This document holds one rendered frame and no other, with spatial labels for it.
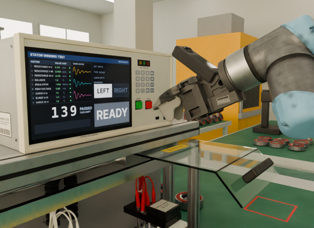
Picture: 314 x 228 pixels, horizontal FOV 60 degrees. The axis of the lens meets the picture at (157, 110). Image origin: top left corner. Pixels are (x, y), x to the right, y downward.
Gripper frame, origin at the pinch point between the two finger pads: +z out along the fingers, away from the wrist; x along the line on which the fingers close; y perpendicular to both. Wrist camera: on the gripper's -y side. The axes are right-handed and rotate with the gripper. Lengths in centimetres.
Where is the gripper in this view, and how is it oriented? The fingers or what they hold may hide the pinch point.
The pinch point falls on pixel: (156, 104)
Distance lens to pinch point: 64.7
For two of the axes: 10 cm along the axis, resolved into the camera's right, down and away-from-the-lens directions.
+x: 6.3, -0.8, 7.7
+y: 3.3, 9.3, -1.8
